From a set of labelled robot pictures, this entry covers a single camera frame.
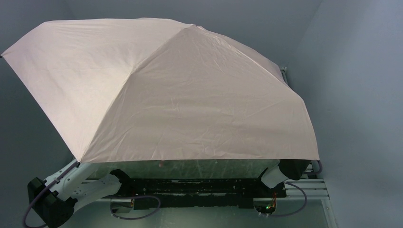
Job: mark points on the pink folding umbrella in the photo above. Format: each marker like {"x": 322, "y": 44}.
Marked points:
{"x": 158, "y": 89}

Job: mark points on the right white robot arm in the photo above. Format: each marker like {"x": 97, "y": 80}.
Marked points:
{"x": 287, "y": 169}

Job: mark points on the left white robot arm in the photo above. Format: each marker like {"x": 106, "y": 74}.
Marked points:
{"x": 56, "y": 198}

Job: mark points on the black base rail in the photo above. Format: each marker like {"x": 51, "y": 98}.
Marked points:
{"x": 187, "y": 193}

